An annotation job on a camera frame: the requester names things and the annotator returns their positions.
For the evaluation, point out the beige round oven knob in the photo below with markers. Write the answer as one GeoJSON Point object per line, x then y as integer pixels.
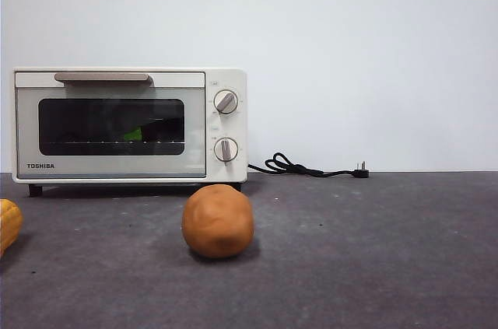
{"type": "Point", "coordinates": [226, 150]}
{"type": "Point", "coordinates": [226, 102]}

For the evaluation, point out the purple eggplant green stem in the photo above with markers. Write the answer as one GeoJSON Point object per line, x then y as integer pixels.
{"type": "Point", "coordinates": [133, 135]}

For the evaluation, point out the yellow corn cob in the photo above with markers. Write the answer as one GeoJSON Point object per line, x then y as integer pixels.
{"type": "Point", "coordinates": [9, 228]}

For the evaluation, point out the white Toshiba toaster oven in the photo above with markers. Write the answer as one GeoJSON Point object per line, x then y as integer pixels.
{"type": "Point", "coordinates": [230, 127]}

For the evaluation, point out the brown potato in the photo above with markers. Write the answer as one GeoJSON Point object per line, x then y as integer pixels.
{"type": "Point", "coordinates": [218, 224]}

